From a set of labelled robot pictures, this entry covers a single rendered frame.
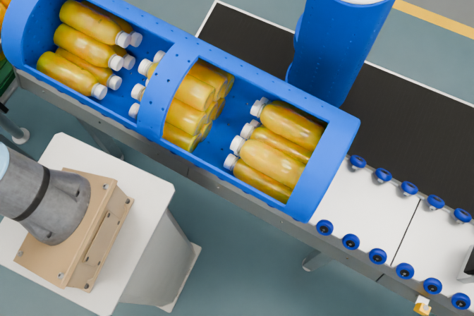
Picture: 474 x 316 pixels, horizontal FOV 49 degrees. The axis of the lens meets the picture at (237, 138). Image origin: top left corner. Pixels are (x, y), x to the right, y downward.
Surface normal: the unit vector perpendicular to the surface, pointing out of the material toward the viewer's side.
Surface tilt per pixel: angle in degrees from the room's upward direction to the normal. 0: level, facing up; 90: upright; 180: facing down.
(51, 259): 41
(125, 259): 0
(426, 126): 0
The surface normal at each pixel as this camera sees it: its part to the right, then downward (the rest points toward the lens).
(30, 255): -0.60, -0.48
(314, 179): -0.25, 0.14
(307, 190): -0.33, 0.34
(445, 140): 0.00, -0.32
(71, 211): 0.50, -0.10
